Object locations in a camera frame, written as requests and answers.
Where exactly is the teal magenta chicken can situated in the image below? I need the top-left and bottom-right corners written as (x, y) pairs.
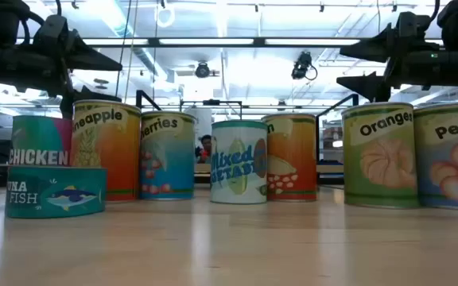
top-left (10, 114), bottom-right (74, 168)

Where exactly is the black rig frame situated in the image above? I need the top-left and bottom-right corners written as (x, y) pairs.
top-left (14, 36), bottom-right (444, 49)

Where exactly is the blue green peaches can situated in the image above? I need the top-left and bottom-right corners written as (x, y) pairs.
top-left (413, 102), bottom-right (458, 211)

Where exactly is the white mixed vegetables can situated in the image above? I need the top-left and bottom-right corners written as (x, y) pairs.
top-left (210, 119), bottom-right (269, 205)

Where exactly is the black camera with cable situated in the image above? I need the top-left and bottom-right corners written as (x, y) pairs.
top-left (291, 50), bottom-right (318, 82)

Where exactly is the orange red corn can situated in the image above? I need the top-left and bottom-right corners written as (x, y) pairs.
top-left (261, 113), bottom-right (318, 203)

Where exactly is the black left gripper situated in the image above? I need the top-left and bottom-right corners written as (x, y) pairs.
top-left (32, 14), bottom-right (123, 119)

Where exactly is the thin black cable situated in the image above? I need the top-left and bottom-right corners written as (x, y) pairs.
top-left (114, 0), bottom-right (134, 99)

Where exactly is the green oranges can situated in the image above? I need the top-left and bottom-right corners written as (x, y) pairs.
top-left (340, 102), bottom-right (420, 210)

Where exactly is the orange yellow pineapple can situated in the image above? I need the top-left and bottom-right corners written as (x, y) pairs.
top-left (71, 99), bottom-right (142, 203)

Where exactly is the person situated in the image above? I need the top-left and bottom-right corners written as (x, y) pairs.
top-left (195, 133), bottom-right (213, 164)

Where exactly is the round black overhead camera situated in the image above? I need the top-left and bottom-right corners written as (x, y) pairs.
top-left (194, 61), bottom-right (221, 79)

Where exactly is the green blue cherries can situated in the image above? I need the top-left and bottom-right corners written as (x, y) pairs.
top-left (139, 110), bottom-right (197, 201)

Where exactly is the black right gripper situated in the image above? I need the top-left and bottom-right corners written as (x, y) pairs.
top-left (336, 11), bottom-right (441, 103)

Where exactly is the teal tuna fish can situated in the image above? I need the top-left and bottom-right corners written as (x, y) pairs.
top-left (5, 165), bottom-right (108, 219)

